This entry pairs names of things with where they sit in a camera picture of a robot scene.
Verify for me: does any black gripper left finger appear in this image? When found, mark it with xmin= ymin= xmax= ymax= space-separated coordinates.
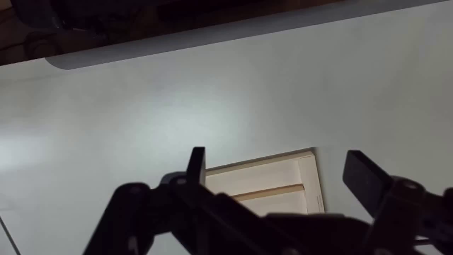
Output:
xmin=187 ymin=147 xmax=206 ymax=184

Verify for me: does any light wooden tray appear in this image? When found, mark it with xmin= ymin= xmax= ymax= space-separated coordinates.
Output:
xmin=206 ymin=149 xmax=326 ymax=215

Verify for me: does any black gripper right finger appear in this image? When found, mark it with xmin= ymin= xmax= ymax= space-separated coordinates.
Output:
xmin=343 ymin=150 xmax=392 ymax=217

